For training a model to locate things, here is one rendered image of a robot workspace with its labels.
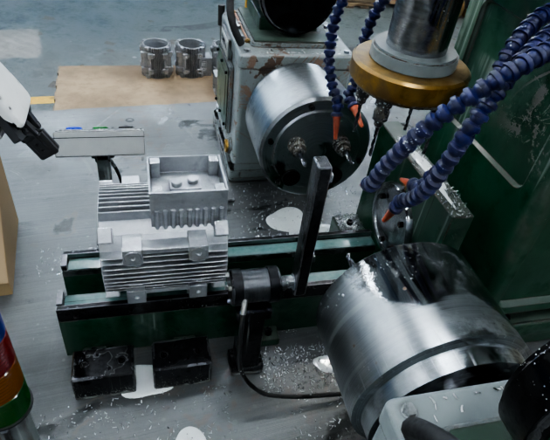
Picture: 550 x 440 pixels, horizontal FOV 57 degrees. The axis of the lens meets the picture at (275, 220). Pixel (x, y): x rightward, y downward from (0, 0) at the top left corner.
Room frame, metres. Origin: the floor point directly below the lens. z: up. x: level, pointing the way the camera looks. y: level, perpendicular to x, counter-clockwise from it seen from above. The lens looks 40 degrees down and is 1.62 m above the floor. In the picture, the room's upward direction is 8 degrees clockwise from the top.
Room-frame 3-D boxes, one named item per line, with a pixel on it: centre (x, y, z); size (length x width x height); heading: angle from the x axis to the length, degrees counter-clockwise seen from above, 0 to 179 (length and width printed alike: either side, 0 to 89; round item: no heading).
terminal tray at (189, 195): (0.65, 0.15, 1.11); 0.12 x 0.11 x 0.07; 108
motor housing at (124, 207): (0.64, 0.19, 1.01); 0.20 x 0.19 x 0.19; 108
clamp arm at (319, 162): (0.58, -0.05, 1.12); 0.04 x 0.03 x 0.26; 108
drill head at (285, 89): (1.08, -0.02, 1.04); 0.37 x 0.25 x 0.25; 18
